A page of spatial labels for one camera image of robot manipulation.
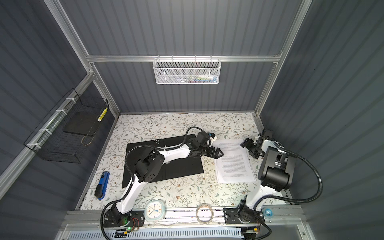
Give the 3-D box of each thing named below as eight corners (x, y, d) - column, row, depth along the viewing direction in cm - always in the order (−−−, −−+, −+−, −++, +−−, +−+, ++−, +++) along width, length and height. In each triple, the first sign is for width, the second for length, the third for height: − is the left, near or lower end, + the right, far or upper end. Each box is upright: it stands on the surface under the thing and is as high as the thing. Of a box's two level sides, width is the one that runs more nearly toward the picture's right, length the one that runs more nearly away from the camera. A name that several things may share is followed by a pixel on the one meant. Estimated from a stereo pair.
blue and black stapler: (94, 199, 82) (90, 197, 79) (104, 173, 91) (101, 171, 88) (103, 199, 82) (100, 197, 79) (113, 173, 91) (110, 171, 88)
